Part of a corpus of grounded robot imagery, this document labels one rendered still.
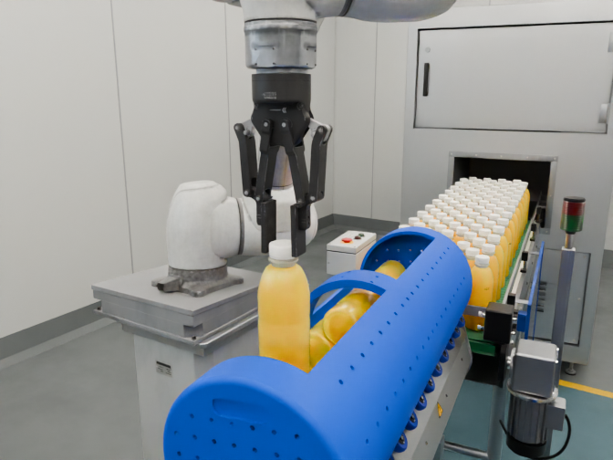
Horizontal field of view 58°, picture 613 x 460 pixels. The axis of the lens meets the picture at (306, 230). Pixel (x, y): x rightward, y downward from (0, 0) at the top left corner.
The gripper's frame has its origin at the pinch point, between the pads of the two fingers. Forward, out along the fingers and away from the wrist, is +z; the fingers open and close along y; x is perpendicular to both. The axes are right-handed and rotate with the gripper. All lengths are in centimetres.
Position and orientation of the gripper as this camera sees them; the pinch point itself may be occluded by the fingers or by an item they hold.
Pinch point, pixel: (283, 228)
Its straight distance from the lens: 75.1
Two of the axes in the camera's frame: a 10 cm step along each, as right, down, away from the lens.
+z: 0.0, 9.7, 2.5
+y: 9.1, 1.0, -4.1
